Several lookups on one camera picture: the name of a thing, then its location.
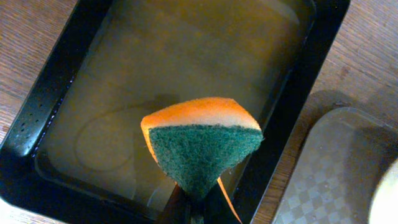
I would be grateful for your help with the green orange sponge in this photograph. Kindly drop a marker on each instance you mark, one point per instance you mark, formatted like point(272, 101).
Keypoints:
point(193, 143)

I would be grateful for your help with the cream plate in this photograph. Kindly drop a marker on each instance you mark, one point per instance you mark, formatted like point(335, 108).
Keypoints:
point(383, 209)

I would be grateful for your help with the brown serving tray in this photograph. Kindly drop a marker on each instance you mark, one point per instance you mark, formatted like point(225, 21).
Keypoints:
point(342, 160)

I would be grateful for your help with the black water basin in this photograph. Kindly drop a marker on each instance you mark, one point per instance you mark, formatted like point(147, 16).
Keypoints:
point(76, 152)

